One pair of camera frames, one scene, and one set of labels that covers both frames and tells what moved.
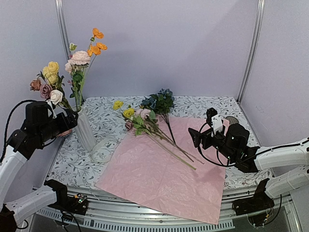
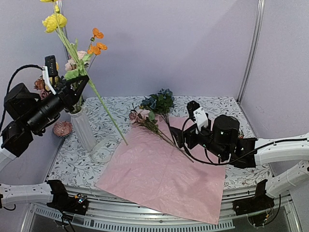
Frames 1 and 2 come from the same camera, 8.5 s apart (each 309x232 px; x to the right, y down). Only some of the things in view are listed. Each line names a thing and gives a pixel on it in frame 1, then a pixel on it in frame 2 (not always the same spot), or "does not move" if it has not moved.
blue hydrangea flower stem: x=161 y=103 does not move
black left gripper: x=73 y=121 -> x=68 y=94
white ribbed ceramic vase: x=84 y=131 does not move
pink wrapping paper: x=163 y=166 does not move
